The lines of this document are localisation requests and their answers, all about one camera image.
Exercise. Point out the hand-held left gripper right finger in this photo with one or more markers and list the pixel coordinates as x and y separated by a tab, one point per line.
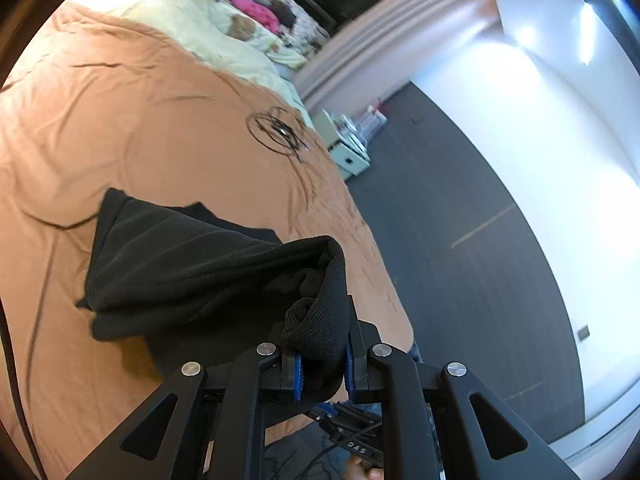
350	375

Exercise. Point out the floral patterned pillow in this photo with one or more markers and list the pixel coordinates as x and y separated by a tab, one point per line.
302	25

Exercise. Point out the cream blanket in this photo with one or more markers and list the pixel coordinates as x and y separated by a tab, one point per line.
220	40

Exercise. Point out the pink curtain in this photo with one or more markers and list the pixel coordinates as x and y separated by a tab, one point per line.
380	35

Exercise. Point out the orange blanket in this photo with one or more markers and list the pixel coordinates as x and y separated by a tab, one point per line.
125	125

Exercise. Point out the person's right hand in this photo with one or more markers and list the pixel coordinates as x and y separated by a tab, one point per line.
361	470

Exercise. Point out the clear plastic containers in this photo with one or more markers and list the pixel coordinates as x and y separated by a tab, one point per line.
370	121

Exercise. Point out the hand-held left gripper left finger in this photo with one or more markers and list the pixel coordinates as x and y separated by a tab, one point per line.
298	379

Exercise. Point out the white nightstand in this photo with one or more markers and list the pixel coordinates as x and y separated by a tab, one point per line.
350	160

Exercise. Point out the brown plush toy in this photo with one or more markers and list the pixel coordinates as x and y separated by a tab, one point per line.
242	26

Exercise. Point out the black sweatshirt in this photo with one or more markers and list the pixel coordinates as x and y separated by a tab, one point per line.
200	270

